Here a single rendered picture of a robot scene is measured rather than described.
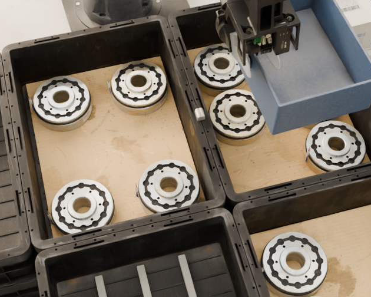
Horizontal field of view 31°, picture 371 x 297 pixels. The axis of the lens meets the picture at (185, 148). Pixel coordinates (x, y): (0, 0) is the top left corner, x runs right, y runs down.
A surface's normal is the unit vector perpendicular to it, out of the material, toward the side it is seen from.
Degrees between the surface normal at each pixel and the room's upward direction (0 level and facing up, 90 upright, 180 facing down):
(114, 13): 69
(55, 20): 0
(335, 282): 0
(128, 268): 0
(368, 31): 90
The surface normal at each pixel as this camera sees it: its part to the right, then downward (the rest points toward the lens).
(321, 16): -0.95, 0.26
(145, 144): 0.00, -0.51
